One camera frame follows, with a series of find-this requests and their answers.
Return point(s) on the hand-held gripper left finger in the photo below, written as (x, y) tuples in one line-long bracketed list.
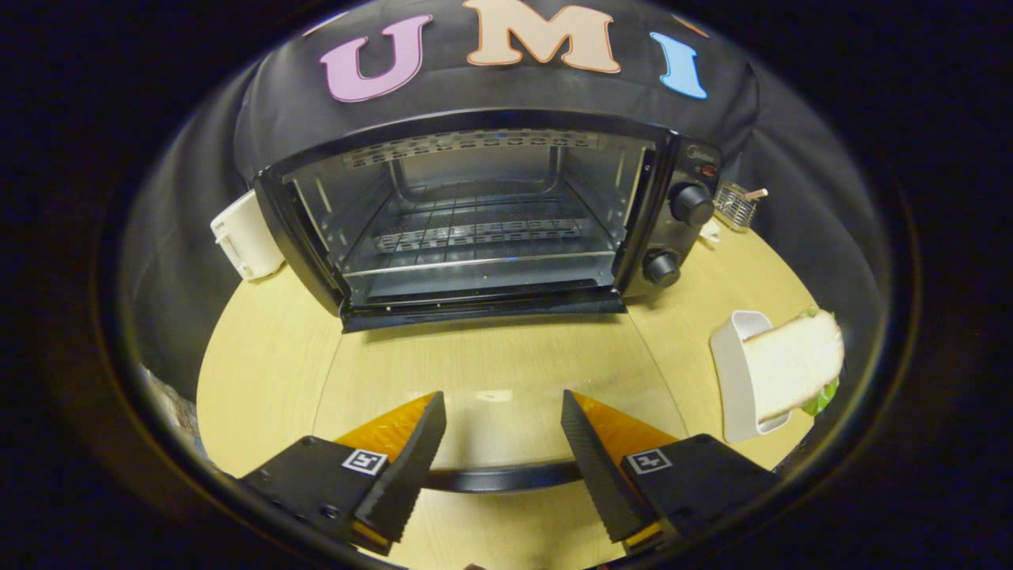
[(411, 459)]

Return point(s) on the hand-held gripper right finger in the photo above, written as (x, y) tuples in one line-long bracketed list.
[(597, 463)]

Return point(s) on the white bread lettuce sandwich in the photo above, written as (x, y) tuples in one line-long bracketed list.
[(795, 364)]

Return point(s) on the black toaster oven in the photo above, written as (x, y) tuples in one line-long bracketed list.
[(681, 237)]

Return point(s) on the white pop-up toaster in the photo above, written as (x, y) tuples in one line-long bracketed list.
[(247, 237)]

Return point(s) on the white rectangular plate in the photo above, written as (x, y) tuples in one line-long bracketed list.
[(732, 372)]

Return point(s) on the mottled grey brown object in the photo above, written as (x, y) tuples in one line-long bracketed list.
[(170, 408)]

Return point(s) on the black backdrop cloth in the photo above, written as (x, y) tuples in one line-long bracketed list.
[(506, 87)]

